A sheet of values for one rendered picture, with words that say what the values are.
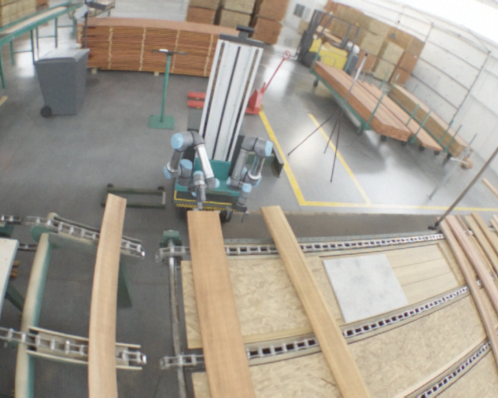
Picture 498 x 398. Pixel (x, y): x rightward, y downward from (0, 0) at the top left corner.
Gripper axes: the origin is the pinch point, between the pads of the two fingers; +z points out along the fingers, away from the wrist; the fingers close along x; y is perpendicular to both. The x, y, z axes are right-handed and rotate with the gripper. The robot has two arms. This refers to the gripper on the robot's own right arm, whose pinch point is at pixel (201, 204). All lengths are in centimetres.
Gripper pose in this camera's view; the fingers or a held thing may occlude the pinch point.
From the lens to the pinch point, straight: 179.8
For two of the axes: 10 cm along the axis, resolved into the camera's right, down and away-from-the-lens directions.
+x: -2.5, 6.9, 6.8
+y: 9.5, 0.3, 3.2
